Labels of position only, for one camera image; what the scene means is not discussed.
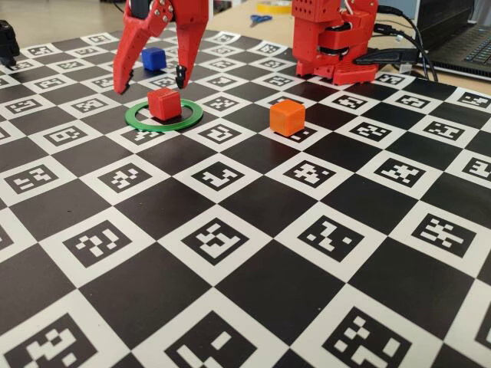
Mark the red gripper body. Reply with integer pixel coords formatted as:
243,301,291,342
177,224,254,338
127,0,153,18

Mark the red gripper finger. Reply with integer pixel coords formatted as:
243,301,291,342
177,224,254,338
113,0,173,96
170,0,210,90

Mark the blue cube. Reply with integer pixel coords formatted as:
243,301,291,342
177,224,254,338
140,47,166,72

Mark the red cube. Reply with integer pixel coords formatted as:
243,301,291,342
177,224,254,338
147,87,182,120

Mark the orange cube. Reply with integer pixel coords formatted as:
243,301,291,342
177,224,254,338
269,98,307,137

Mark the yellow tape roll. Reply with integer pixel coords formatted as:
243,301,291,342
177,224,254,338
256,0,292,14

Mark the black plastic gadget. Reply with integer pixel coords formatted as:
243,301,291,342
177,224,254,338
0,19,21,71

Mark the black laptop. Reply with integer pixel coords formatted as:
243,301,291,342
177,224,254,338
416,0,491,81

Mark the checkerboard marker mat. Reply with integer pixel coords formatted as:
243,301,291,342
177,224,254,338
0,23,491,368

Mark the green ring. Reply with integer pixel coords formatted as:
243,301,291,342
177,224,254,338
124,97,204,133

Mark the long black plug cable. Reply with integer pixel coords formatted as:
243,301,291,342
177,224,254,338
377,5,440,82

